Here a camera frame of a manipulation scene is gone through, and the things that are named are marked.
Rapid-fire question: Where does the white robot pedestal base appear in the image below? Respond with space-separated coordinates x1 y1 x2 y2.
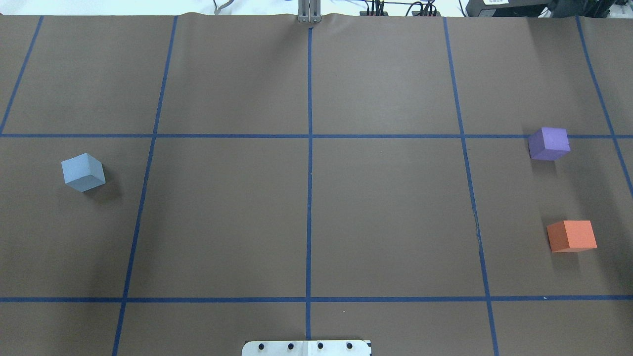
241 340 372 356

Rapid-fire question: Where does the brown paper table mat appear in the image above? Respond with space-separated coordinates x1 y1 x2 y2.
1 13 632 356

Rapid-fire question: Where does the black equipment box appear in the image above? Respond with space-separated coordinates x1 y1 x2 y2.
465 0 551 18

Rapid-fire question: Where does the purple foam block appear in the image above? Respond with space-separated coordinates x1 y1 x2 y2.
528 128 571 161

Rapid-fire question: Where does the orange foam block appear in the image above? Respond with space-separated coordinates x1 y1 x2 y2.
545 220 597 253

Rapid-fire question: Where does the light blue foam block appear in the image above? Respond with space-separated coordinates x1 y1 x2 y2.
61 153 106 192

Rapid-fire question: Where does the aluminium frame post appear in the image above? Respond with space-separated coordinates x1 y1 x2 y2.
298 0 322 23

